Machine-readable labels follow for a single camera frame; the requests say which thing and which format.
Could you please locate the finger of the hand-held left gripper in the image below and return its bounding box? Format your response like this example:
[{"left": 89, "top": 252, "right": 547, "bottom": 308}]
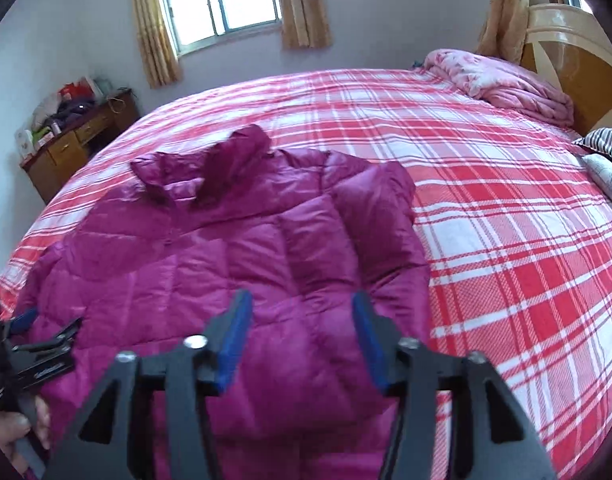
[
  {"left": 11, "top": 316, "right": 84, "bottom": 357},
  {"left": 8, "top": 308, "right": 39, "bottom": 335}
]

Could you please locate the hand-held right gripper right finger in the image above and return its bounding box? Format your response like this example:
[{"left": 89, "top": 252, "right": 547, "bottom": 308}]
[{"left": 351, "top": 291, "right": 559, "bottom": 480}]

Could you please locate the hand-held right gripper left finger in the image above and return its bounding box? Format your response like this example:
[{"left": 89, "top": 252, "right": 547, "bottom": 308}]
[{"left": 43, "top": 289, "right": 254, "bottom": 480}]

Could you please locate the magenta quilted down jacket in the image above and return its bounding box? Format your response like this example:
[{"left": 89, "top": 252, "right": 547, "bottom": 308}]
[{"left": 16, "top": 124, "right": 433, "bottom": 480}]

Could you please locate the person's left hand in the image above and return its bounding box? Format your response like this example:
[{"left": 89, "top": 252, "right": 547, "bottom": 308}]
[{"left": 0, "top": 398, "right": 52, "bottom": 476}]

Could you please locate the brown wooden desk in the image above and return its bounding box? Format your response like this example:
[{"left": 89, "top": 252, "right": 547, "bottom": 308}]
[{"left": 20, "top": 89, "right": 141, "bottom": 205}]

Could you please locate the bed with red plaid sheet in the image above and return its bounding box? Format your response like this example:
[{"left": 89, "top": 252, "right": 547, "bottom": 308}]
[{"left": 0, "top": 67, "right": 612, "bottom": 480}]

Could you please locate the pale pink plastic bag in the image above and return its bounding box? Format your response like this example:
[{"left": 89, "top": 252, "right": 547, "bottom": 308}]
[{"left": 31, "top": 94, "right": 67, "bottom": 131}]

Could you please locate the red paper bag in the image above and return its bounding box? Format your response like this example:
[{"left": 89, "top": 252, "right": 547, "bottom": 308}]
[{"left": 58, "top": 80, "right": 94, "bottom": 103}]

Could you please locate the white patterned pillow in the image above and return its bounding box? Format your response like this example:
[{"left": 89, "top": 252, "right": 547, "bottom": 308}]
[{"left": 582, "top": 152, "right": 612, "bottom": 216}]

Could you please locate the pink floral folded quilt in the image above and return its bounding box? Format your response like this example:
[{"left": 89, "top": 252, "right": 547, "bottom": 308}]
[{"left": 423, "top": 48, "right": 576, "bottom": 128}]

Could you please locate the black white striped pillow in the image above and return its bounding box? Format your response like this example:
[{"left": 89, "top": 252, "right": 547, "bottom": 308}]
[{"left": 572, "top": 128, "right": 612, "bottom": 173}]

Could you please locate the beige patterned curtain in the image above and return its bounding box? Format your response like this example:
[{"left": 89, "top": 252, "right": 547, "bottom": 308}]
[
  {"left": 273, "top": 0, "right": 333, "bottom": 51},
  {"left": 478, "top": 0, "right": 531, "bottom": 63},
  {"left": 131, "top": 0, "right": 183, "bottom": 88}
]

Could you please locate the cream wooden headboard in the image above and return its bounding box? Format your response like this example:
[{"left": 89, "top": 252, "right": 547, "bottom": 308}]
[{"left": 520, "top": 4, "right": 612, "bottom": 136}]

